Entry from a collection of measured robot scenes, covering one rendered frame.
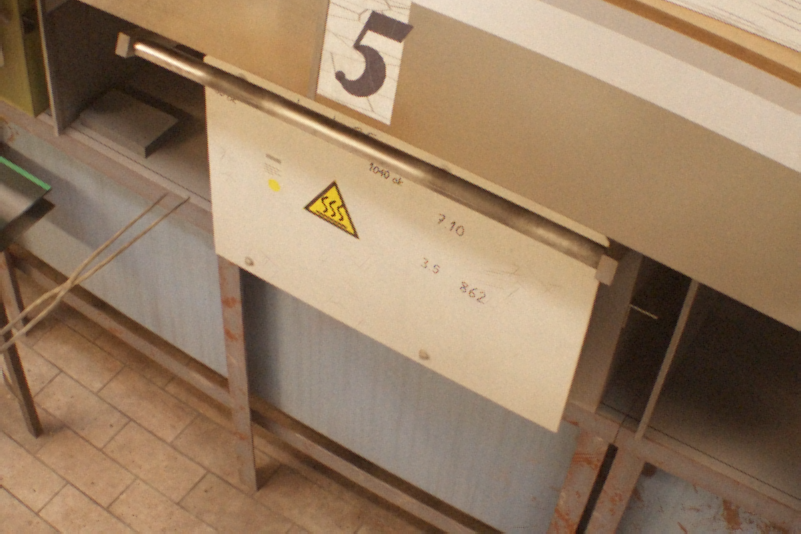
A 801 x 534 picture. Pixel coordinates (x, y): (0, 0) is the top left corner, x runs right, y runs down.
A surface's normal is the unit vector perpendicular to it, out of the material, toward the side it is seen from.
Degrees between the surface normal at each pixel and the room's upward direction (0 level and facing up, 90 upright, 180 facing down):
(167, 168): 0
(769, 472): 0
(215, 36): 80
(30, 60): 90
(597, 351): 90
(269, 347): 90
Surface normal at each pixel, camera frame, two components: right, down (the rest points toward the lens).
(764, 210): -0.53, 0.43
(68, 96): 0.84, 0.41
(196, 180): 0.05, -0.72
